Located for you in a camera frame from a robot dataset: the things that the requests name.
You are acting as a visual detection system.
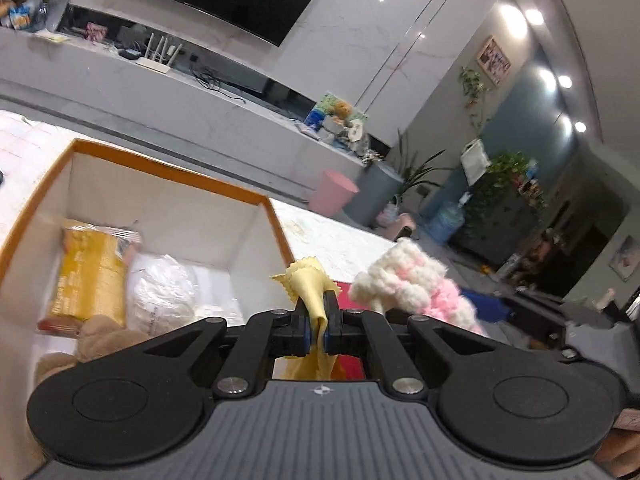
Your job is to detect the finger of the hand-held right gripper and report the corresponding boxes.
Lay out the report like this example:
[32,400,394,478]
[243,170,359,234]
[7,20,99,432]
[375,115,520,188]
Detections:
[460,289,566,336]

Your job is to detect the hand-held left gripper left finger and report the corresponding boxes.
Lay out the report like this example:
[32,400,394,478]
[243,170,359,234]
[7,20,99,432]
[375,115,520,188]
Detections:
[135,302,313,395]

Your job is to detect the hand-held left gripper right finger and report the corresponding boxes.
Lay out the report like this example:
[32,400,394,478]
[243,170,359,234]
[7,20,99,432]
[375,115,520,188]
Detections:
[322,292,501,395]

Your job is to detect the yellow cloth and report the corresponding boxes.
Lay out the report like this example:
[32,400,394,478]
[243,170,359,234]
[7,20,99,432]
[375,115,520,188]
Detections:
[270,256,343,381]

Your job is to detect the pink and white crochet toy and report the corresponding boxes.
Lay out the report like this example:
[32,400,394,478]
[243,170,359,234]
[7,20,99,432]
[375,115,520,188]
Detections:
[348,238,488,336]

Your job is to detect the white plastic bag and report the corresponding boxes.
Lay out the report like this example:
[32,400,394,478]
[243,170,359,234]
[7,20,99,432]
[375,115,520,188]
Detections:
[125,254,201,333]

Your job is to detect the orange-rimmed white box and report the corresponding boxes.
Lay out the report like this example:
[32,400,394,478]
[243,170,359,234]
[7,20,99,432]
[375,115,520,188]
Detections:
[0,139,296,466]

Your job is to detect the tan plush toy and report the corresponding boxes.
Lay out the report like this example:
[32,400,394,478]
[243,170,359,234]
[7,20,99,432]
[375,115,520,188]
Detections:
[35,316,146,386]

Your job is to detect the yellow snack packet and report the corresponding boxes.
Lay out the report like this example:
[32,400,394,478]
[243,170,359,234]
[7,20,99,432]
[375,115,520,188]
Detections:
[37,219,142,336]

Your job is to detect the red laptop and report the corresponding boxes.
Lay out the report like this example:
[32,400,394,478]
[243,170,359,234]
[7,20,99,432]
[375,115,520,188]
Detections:
[330,280,368,381]

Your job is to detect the dark cabinet with plants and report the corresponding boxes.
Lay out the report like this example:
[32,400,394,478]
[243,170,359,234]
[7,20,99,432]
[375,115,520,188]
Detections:
[450,152,551,266]

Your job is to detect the small framed picture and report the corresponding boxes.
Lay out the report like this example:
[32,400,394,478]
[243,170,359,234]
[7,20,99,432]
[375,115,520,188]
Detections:
[612,235,640,281]

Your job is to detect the blue water bottle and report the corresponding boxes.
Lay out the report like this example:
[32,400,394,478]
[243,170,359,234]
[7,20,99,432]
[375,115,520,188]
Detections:
[425,192,473,246]

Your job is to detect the pink stool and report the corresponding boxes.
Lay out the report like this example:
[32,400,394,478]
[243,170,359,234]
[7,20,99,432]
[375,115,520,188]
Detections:
[387,212,418,241]

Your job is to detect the pink trash bin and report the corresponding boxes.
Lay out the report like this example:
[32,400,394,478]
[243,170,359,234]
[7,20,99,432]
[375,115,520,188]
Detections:
[307,169,360,218]

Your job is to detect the grey trash bin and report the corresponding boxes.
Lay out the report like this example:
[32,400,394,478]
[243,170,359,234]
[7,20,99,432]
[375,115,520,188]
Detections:
[345,162,405,228]

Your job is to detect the white paper sign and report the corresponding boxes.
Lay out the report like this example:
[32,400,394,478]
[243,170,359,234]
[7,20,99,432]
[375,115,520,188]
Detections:
[460,139,491,183]

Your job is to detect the leafy floor plant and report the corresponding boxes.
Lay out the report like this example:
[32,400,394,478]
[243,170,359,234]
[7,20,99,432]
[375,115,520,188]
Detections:
[376,130,451,226]

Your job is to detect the toy package with bear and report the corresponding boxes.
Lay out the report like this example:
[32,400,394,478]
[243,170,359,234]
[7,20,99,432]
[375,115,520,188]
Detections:
[304,91,371,148]

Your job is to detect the hanging vine plant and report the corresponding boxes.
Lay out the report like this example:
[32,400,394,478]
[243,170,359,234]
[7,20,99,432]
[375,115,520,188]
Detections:
[459,66,493,131]

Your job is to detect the grey marble television console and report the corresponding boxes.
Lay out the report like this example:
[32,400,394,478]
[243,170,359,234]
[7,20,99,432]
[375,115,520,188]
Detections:
[0,2,401,211]

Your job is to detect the white router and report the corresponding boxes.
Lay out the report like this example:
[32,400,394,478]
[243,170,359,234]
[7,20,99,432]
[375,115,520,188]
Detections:
[136,32,182,75]

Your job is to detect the white checkered table mat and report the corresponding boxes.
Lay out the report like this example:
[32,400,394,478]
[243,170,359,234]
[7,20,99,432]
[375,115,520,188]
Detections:
[0,110,76,241]

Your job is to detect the snack bags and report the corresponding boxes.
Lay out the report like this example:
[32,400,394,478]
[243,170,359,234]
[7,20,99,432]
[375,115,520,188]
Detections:
[0,0,36,31]

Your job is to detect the framed wall picture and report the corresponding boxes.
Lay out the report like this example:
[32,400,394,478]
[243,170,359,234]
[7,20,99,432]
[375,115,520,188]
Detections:
[475,36,512,86]

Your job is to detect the black cables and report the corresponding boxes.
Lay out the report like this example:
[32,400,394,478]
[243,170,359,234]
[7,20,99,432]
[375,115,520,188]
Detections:
[192,62,248,103]

